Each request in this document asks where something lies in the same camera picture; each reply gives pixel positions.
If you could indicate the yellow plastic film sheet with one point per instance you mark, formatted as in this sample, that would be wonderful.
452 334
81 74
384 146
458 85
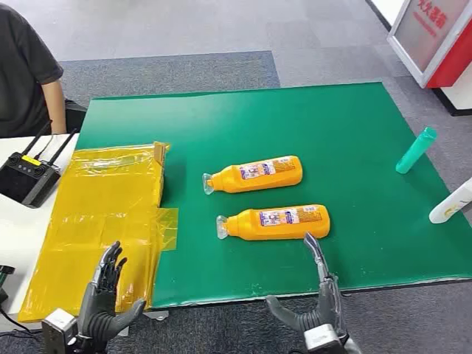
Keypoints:
100 210

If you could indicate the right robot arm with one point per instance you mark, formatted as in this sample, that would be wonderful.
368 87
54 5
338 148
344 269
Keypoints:
353 348

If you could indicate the person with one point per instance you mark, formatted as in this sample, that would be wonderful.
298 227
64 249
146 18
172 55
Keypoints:
20 68

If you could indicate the grey metal table bracket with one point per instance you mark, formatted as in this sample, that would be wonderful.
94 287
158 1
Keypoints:
156 315

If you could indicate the black remote controller with antennas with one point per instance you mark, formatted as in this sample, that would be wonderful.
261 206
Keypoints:
22 178

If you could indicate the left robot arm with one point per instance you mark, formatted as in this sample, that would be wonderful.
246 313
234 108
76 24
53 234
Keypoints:
88 346

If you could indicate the black device on table edge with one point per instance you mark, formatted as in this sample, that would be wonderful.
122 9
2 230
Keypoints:
4 283

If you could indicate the person's forearm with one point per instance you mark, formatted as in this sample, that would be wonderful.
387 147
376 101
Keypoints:
55 105

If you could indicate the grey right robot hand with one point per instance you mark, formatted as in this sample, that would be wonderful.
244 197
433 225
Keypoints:
330 303

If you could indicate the teal plastic bottle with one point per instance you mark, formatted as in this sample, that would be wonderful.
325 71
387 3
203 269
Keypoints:
416 150

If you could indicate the green table mat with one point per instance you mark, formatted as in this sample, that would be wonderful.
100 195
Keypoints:
331 146

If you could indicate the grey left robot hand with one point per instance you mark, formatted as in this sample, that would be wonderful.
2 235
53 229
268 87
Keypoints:
100 303

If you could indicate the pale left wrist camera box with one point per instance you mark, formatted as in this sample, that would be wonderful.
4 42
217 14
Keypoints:
59 330

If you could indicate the white plastic bottle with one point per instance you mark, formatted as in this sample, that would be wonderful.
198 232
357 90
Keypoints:
450 203

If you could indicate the black chair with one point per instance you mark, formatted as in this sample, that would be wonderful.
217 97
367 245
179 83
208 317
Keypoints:
75 116

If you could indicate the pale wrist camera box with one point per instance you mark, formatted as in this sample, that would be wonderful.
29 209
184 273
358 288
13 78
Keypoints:
59 330
324 342

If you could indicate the red and white sign board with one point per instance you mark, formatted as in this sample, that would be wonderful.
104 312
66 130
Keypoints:
431 34

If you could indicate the orange bottle with clear cap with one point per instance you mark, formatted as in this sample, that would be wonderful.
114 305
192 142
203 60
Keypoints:
280 225
258 177

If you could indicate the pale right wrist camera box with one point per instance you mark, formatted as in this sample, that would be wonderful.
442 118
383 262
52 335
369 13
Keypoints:
324 342

